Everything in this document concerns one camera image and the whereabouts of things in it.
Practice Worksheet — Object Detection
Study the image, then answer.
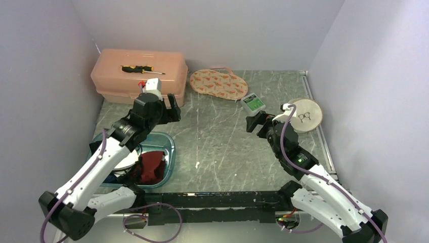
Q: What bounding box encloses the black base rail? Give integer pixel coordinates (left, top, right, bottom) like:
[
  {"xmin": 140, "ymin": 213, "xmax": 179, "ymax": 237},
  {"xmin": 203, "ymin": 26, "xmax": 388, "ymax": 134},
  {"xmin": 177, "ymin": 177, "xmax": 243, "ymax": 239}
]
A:
[{"xmin": 112, "ymin": 181, "xmax": 303, "ymax": 226}]

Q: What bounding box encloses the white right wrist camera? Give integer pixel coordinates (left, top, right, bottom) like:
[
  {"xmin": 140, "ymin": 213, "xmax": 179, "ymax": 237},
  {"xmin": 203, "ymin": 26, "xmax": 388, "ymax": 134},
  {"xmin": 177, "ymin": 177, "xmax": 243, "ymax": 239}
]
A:
[{"xmin": 272, "ymin": 103, "xmax": 297, "ymax": 123}]

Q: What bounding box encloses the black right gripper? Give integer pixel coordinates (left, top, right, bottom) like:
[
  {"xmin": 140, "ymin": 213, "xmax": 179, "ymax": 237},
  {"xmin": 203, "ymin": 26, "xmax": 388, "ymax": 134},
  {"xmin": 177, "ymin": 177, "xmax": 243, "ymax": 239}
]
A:
[{"xmin": 246, "ymin": 110, "xmax": 290, "ymax": 159}]

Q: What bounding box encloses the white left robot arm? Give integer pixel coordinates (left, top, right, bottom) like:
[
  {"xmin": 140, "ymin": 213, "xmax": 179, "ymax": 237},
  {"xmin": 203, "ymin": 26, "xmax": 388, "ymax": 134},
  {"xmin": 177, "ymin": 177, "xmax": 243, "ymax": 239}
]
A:
[{"xmin": 38, "ymin": 91, "xmax": 181, "ymax": 242}]

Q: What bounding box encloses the black yellow screwdriver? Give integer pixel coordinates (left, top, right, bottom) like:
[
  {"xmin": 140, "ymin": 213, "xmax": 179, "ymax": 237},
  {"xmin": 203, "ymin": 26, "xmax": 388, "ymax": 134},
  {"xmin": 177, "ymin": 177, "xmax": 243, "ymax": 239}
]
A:
[{"xmin": 121, "ymin": 66, "xmax": 165, "ymax": 75}]

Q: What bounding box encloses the red cloth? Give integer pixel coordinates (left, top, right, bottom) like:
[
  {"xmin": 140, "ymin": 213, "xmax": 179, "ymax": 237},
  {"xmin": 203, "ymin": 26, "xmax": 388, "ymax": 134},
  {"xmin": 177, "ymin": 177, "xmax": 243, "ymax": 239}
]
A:
[{"xmin": 131, "ymin": 151, "xmax": 166, "ymax": 185}]

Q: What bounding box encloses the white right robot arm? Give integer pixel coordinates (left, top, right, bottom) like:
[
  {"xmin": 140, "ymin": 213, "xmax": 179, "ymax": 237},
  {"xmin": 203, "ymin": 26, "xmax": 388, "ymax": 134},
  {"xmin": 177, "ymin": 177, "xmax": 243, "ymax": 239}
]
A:
[{"xmin": 246, "ymin": 111, "xmax": 388, "ymax": 242}]

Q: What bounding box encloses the pink plastic storage box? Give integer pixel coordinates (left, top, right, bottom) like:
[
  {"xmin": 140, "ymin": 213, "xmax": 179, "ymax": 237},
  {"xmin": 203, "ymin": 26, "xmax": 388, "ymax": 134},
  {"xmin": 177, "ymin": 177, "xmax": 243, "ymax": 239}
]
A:
[{"xmin": 91, "ymin": 49, "xmax": 188, "ymax": 107}]

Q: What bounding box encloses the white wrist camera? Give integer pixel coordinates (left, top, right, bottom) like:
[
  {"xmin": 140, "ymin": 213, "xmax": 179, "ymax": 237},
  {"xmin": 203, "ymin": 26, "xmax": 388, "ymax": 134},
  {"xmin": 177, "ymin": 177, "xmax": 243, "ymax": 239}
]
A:
[
  {"xmin": 272, "ymin": 103, "xmax": 297, "ymax": 123},
  {"xmin": 138, "ymin": 78, "xmax": 163, "ymax": 100}
]

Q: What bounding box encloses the white green small box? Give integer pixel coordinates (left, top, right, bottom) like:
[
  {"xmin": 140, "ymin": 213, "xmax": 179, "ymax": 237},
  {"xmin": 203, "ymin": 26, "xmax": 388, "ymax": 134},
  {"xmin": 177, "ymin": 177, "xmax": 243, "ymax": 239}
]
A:
[{"xmin": 240, "ymin": 93, "xmax": 266, "ymax": 116}]

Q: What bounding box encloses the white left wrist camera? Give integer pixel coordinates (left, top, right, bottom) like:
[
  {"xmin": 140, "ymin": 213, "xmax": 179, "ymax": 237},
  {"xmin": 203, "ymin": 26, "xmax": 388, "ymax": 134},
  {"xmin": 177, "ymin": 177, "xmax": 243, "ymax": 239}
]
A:
[{"xmin": 138, "ymin": 78, "xmax": 163, "ymax": 100}]

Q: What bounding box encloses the round white mesh pouch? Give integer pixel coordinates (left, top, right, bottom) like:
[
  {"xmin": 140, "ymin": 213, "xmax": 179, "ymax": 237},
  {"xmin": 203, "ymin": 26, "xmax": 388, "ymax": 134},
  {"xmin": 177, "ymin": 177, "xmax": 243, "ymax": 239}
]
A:
[{"xmin": 289, "ymin": 98, "xmax": 323, "ymax": 133}]

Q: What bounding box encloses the teal plastic basin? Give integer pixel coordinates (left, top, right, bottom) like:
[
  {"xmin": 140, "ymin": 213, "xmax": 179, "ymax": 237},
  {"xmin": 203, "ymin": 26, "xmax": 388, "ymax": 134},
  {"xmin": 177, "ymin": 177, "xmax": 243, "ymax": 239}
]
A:
[{"xmin": 101, "ymin": 132, "xmax": 176, "ymax": 189}]

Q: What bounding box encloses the floral mesh laundry bag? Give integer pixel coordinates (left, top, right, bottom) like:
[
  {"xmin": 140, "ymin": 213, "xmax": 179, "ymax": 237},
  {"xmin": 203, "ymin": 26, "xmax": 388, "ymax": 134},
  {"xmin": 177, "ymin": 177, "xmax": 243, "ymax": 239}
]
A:
[{"xmin": 189, "ymin": 68, "xmax": 249, "ymax": 101}]

